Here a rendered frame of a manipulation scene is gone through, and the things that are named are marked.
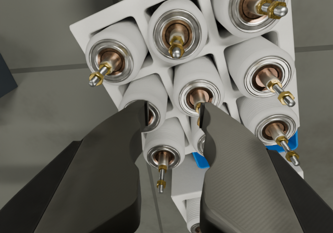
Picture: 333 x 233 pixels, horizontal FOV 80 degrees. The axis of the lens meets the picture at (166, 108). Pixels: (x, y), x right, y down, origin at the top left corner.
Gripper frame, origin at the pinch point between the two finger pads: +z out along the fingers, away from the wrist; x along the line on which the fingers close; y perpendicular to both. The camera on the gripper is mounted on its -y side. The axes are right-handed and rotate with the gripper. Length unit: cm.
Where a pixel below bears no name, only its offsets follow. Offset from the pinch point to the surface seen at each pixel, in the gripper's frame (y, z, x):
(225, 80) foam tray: 10.9, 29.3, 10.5
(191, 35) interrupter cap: 0.5, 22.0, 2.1
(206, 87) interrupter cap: 9.2, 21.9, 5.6
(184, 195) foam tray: 50, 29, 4
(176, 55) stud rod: 0.7, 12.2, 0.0
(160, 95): 12.9, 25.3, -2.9
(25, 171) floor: 65, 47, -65
